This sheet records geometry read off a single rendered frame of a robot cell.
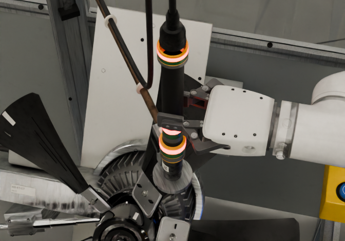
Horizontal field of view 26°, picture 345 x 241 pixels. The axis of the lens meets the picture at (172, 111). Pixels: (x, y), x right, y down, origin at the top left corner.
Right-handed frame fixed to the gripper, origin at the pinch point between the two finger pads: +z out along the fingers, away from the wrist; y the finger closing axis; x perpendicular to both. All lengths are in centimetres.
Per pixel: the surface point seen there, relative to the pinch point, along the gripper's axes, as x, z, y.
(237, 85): -80, -5, 65
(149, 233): -42.0, 4.6, -2.1
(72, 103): -88, 43, 55
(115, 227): -41.1, 11.4, -2.6
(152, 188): -38.7, 5.8, 6.0
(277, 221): -47, -20, 8
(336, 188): -58, -33, 25
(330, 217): -65, -33, 21
